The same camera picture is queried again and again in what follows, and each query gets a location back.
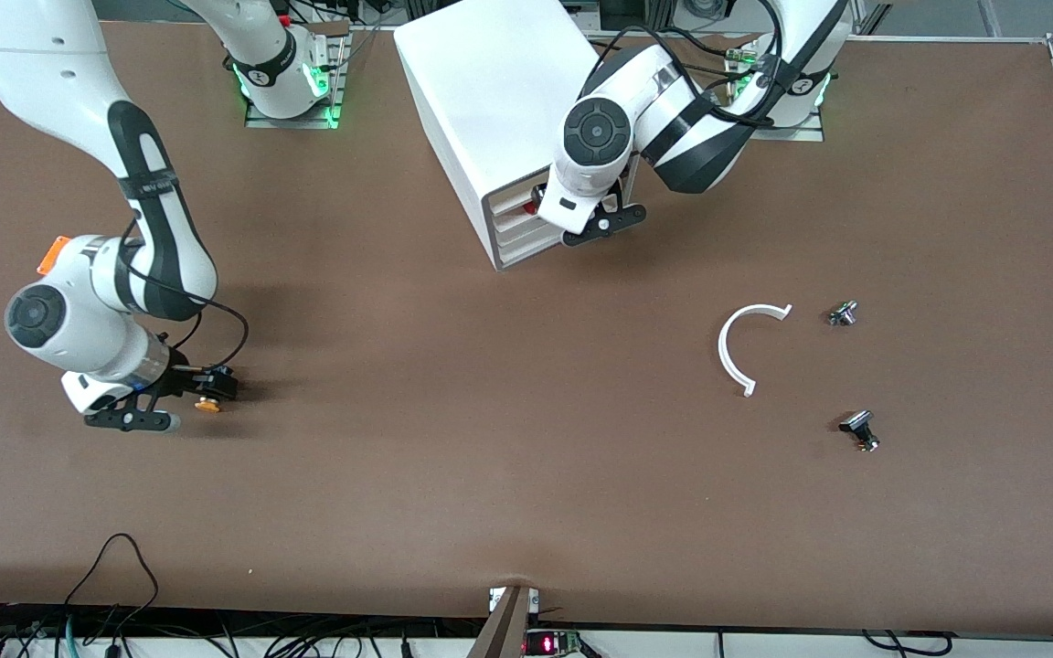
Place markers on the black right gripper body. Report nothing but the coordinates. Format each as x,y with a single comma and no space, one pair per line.
186,378

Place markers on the small orange button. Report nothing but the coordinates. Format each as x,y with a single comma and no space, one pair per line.
207,405

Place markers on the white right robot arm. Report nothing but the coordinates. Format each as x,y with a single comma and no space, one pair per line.
161,210

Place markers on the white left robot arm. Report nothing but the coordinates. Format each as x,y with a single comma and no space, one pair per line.
600,137

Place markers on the white curved plastic arc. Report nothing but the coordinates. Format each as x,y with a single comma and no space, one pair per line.
722,352

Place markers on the upper metal bolt part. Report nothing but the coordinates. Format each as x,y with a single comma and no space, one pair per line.
843,314

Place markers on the metal bolt part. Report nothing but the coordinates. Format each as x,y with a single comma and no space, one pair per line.
843,314
858,426

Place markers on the lower metal bolt part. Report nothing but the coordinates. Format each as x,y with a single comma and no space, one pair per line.
858,426

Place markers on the device with red display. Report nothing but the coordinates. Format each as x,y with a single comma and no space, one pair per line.
549,643

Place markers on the orange button enclosure box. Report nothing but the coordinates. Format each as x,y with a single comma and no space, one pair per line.
53,254

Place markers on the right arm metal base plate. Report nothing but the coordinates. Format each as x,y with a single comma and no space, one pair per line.
257,119

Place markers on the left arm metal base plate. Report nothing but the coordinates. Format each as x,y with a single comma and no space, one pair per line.
801,134

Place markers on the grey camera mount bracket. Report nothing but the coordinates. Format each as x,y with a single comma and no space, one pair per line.
506,626

